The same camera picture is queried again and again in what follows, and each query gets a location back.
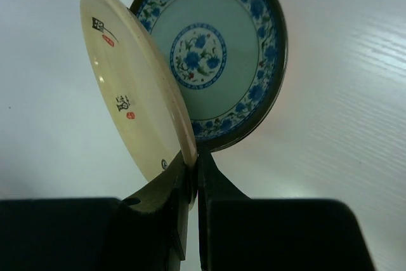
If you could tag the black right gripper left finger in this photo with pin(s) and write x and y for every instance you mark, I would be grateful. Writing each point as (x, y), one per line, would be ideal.
(145, 231)

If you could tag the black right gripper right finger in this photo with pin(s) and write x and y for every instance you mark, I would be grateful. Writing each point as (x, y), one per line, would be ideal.
(240, 233)

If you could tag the pale green rimmed plate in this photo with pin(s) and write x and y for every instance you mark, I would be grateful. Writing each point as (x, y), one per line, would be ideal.
(138, 88)

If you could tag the blue floral patterned plate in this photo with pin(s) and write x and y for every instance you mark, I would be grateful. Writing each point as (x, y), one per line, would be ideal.
(228, 58)

